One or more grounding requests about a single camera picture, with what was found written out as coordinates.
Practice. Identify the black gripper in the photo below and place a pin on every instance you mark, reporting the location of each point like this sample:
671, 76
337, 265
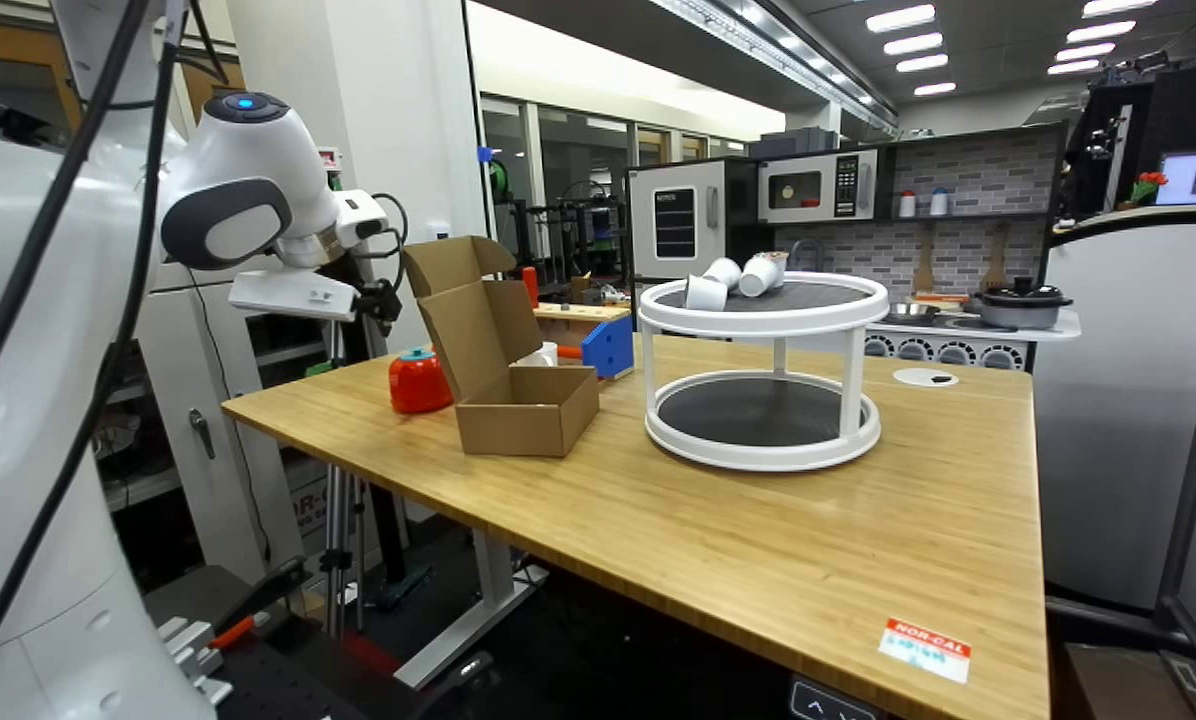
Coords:
374, 298

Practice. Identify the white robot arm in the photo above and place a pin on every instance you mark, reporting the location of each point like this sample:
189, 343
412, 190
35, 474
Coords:
83, 232

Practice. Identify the white two-tier round stand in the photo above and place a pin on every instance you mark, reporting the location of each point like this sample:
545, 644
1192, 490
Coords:
793, 409

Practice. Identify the brown cardboard box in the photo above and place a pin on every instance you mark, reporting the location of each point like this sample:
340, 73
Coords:
485, 335

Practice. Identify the blue wooden toy workbench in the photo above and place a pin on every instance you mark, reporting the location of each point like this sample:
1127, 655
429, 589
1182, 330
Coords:
600, 345

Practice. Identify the grey storage cabinet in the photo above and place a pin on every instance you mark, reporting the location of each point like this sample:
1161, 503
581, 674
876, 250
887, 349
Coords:
182, 478

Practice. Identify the toy play kitchen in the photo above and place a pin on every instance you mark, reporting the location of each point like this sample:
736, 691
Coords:
963, 215

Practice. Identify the black toy pot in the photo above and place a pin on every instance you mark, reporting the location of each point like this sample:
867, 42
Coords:
1020, 307

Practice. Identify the red white table sticker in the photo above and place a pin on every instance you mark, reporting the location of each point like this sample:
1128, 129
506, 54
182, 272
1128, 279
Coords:
924, 648

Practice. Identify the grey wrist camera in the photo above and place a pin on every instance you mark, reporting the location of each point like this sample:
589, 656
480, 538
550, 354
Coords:
295, 295

